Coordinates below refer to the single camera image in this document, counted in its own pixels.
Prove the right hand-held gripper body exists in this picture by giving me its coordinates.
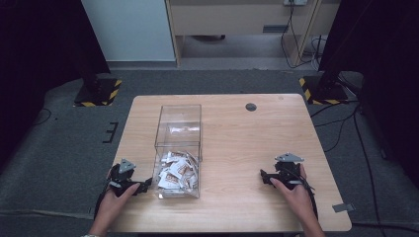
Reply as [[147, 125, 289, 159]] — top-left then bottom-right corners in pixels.
[[272, 151, 310, 191]]

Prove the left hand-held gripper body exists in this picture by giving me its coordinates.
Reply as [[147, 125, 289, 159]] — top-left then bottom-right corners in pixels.
[[108, 158, 144, 198]]

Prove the pile of white packets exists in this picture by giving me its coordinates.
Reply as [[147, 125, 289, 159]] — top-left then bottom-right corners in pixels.
[[156, 150, 200, 191]]

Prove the clear acrylic box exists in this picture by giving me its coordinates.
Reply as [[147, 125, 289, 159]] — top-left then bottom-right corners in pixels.
[[152, 104, 203, 199]]

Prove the person's right hand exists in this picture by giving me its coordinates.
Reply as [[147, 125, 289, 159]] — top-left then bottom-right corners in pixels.
[[269, 163, 318, 225]]

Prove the person's left hand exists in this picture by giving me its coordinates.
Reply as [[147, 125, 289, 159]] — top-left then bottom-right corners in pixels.
[[97, 182, 141, 229]]

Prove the striped black stand base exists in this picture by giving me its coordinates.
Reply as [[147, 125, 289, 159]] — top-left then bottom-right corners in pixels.
[[73, 78, 124, 108], [298, 75, 350, 106]]

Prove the white panel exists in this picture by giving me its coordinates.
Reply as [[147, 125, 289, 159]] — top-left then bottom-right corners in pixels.
[[80, 0, 177, 63]]

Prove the black curtain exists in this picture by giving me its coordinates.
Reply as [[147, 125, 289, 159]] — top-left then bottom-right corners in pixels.
[[0, 0, 112, 172], [317, 0, 419, 190]]

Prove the light wooden cabinet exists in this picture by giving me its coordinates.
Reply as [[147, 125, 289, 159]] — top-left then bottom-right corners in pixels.
[[164, 0, 342, 67]]

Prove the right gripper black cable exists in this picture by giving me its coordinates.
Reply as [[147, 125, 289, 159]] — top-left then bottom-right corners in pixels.
[[290, 171, 319, 220]]

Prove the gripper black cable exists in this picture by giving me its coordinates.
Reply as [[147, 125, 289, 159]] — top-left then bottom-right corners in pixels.
[[93, 186, 112, 220], [290, 171, 319, 220]]

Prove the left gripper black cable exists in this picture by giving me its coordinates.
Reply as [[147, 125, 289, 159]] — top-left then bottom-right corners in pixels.
[[93, 186, 112, 220]]

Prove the long black floor cable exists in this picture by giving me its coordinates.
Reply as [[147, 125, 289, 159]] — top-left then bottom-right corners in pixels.
[[351, 110, 388, 237]]

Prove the thin black floor cable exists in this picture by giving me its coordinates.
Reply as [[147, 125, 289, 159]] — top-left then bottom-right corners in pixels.
[[32, 107, 53, 126]]

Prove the black hanging cable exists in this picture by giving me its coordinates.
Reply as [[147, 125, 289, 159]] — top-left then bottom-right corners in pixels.
[[280, 3, 323, 70]]

